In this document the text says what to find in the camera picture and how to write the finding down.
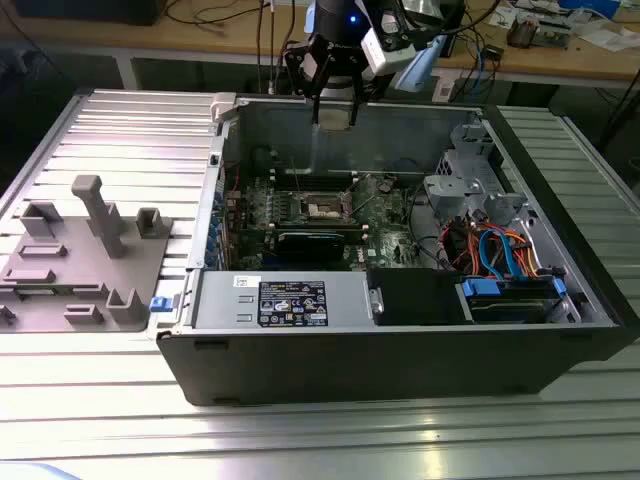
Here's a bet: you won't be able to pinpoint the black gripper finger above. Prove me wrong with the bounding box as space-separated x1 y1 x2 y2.
284 40 331 126
329 47 374 127

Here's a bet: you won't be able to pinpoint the small CPU plate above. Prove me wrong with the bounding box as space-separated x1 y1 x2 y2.
318 110 352 130

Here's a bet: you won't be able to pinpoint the black RAM slot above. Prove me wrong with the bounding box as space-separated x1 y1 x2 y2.
272 169 357 192
267 222 371 236

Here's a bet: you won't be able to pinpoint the CPU socket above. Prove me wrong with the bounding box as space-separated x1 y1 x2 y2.
298 191 355 222

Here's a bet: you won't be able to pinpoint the metal CPU cooler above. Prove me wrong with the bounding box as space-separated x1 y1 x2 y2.
507 12 541 49

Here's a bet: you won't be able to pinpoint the grey metal drive cage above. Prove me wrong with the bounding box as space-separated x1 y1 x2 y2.
423 122 506 211

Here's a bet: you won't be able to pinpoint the green motherboard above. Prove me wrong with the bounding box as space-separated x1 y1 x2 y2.
222 172 431 274

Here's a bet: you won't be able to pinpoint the wooden workbench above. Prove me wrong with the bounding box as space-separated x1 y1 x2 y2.
0 0 640 81

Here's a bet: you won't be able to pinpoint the black graphics card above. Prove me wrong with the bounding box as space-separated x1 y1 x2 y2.
273 229 346 262

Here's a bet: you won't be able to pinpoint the black printed rating label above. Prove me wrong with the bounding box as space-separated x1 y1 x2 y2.
257 279 327 329

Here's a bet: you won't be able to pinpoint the grey power supply unit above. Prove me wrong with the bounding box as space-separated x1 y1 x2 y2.
192 269 374 331

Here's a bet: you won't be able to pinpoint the hard disk in blue carrier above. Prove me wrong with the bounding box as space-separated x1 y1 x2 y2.
458 277 569 325

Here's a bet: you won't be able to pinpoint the black open PC case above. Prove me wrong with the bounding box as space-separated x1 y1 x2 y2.
155 92 640 407

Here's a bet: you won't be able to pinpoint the dark monitor base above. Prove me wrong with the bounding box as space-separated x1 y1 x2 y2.
9 0 161 26

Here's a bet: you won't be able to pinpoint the white paper sheets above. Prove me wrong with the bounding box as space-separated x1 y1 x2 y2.
582 27 636 51

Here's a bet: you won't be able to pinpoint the grey plastic parts rack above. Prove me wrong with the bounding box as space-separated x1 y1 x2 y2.
0 174 174 334

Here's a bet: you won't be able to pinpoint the pale blue object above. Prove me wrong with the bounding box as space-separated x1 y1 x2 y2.
0 462 84 480

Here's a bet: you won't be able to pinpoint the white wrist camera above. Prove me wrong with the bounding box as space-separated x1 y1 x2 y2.
360 9 417 76

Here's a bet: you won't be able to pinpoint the black looped cable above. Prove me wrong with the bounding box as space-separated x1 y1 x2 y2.
406 184 461 271

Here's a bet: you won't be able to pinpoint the blue network cable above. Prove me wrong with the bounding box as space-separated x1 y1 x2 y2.
472 29 490 96

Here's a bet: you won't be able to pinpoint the blue wire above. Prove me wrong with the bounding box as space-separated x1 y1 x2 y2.
477 227 514 281

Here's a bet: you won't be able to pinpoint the orange wire bundle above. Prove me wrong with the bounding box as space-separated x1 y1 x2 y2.
502 227 541 279

